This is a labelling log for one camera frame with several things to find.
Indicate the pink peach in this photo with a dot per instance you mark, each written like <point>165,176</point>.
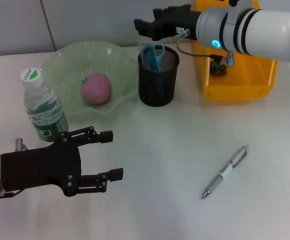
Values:
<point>96,88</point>

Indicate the green plastic wrapper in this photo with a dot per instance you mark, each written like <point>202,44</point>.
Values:
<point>218,70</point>

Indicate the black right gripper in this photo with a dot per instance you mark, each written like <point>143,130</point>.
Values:
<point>182,21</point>

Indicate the yellow plastic bin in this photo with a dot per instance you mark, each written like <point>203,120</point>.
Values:
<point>247,85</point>

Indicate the green glass fruit plate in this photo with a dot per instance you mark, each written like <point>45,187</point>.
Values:
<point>67,62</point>

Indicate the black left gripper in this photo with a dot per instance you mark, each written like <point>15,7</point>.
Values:
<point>40,167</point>

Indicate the blue scissors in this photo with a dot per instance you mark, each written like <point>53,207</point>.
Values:
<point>155,67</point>

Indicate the silver ballpoint pen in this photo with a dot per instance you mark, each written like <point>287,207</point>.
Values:
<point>225,171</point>

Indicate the green label water bottle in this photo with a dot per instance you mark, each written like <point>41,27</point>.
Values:
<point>45,112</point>

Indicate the black mesh pen holder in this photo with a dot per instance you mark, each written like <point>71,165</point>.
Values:
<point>147,87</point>

